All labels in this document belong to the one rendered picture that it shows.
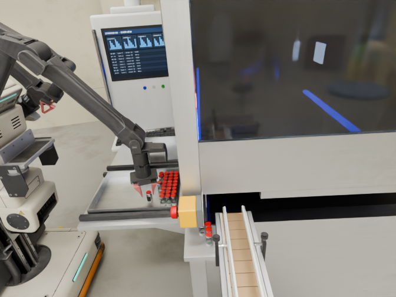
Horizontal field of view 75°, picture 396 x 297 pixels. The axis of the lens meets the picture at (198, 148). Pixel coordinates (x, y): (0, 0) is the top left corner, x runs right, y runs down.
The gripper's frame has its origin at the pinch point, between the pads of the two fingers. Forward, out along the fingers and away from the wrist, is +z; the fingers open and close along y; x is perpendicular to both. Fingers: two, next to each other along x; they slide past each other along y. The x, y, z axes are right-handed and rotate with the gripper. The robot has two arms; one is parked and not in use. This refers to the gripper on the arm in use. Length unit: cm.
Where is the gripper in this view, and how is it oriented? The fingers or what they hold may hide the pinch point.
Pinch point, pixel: (147, 193)
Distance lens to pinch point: 106.3
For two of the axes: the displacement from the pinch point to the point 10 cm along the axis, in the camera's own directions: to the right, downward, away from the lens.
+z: 0.6, 8.8, 4.8
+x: -2.5, -4.5, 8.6
